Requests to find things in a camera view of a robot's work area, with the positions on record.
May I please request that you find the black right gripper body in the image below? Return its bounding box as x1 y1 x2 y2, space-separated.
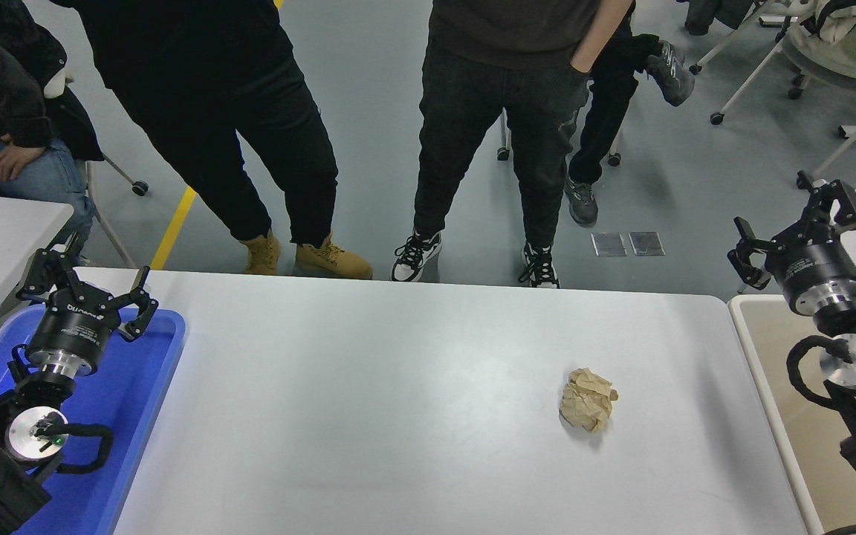
766 230 856 317

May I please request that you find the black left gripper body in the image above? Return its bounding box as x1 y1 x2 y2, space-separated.
27 286 123 363

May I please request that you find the person's hand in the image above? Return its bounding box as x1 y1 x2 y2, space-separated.
0 143 48 183

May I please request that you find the large pale plastic bin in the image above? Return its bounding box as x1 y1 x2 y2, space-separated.
727 295 856 535

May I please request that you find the metal floor plate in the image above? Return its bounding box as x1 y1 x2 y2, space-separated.
629 231 666 257
591 233 628 258

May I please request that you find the blue plastic tray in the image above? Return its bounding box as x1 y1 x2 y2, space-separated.
0 305 187 535

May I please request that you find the wheeled chair with white back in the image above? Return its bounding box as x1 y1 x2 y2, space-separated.
45 71 152 268

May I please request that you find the beige jacket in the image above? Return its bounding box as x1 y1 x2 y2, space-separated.
785 0 856 79

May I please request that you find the crumpled tan paper ball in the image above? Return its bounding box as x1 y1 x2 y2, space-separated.
560 369 619 434

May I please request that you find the dark bag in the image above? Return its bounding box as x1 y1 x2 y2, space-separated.
683 0 756 36

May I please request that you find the white frame wheeled chair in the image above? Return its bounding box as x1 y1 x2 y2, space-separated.
688 0 856 190

